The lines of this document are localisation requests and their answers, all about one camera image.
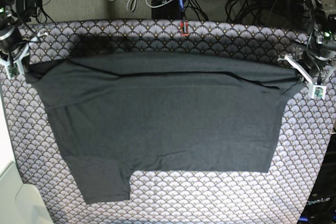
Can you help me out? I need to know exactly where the red clamp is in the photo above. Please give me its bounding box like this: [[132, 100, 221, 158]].
[[180, 19, 189, 36]]

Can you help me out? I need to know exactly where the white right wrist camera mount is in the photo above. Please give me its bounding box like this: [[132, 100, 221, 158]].
[[0, 31, 48, 80]]

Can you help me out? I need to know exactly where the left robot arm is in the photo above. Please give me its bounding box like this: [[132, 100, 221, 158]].
[[303, 0, 335, 75]]

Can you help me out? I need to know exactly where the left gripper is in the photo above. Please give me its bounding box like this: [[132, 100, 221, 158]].
[[298, 50, 333, 77]]

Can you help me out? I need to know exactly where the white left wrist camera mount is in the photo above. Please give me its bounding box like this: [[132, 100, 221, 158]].
[[278, 54, 335, 100]]

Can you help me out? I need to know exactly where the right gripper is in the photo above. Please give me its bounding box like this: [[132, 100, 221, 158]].
[[1, 28, 23, 56]]

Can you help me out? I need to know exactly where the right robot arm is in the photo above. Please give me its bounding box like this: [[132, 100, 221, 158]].
[[1, 0, 43, 55]]

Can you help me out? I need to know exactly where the dark grey T-shirt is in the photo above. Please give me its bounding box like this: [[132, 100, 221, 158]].
[[25, 51, 303, 204]]

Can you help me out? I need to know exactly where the white plastic bin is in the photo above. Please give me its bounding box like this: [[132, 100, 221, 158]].
[[1, 162, 53, 223]]

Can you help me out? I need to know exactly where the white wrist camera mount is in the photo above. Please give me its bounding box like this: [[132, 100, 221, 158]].
[[0, 31, 48, 80], [278, 54, 335, 100]]

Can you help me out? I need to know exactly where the black OpenArm box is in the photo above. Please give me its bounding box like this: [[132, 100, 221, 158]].
[[298, 132, 335, 223]]

